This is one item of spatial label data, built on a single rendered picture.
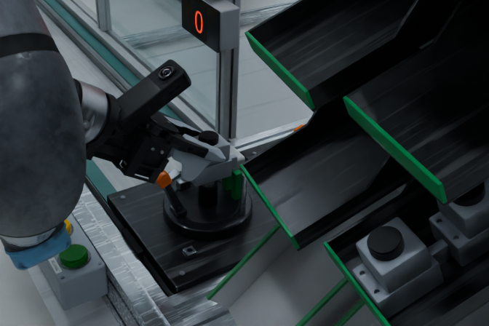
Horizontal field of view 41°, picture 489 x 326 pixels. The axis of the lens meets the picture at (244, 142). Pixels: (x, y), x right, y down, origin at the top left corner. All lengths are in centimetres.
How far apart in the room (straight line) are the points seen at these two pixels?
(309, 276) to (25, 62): 48
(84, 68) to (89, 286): 73
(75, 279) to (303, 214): 41
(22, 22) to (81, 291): 60
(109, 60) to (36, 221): 110
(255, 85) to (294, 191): 95
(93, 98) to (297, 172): 27
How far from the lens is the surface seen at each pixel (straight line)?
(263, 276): 85
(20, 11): 47
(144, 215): 105
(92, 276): 99
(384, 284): 57
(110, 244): 103
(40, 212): 49
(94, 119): 82
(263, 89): 163
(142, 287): 96
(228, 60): 116
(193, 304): 92
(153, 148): 89
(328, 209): 68
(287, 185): 72
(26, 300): 110
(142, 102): 86
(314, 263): 81
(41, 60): 45
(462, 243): 60
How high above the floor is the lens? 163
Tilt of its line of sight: 33 degrees down
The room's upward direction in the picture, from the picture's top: 3 degrees clockwise
